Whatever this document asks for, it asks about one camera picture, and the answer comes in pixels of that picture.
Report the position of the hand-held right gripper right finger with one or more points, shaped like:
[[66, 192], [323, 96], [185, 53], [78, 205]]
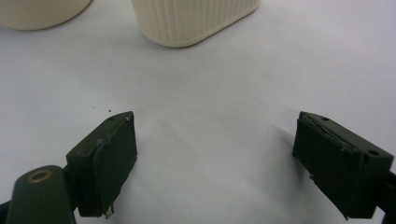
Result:
[[336, 161]]

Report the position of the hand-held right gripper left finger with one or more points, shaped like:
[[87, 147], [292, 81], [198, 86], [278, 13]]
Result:
[[106, 161]]

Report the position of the white bottle with blue pump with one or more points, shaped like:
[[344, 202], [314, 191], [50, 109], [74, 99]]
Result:
[[37, 12]]

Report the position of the cream ribbed pump bottle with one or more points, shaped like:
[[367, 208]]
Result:
[[193, 21]]

